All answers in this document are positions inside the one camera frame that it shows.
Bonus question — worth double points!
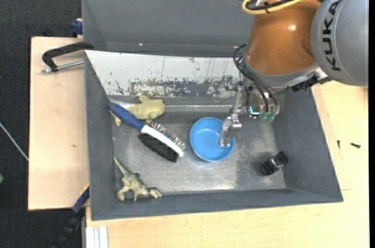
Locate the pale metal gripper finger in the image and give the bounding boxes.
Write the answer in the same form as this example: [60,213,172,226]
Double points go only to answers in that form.
[226,113,244,149]
[219,116,233,148]

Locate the blue bowl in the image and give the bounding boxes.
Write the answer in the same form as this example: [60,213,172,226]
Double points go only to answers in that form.
[189,116,236,163]

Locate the grey metal bin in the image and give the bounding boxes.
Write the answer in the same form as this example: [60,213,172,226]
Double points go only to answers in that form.
[80,0,345,222]

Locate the black ribbed cap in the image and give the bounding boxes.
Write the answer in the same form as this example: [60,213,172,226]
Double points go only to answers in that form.
[258,150,289,176]

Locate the blue and white brush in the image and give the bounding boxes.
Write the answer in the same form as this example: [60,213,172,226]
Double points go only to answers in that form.
[106,101,188,164]

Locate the yellow-green toy animal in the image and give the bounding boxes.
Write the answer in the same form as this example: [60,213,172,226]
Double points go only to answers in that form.
[114,95,166,127]

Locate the pale green toy dinosaur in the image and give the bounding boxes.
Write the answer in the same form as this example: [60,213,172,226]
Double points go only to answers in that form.
[113,156,163,202]

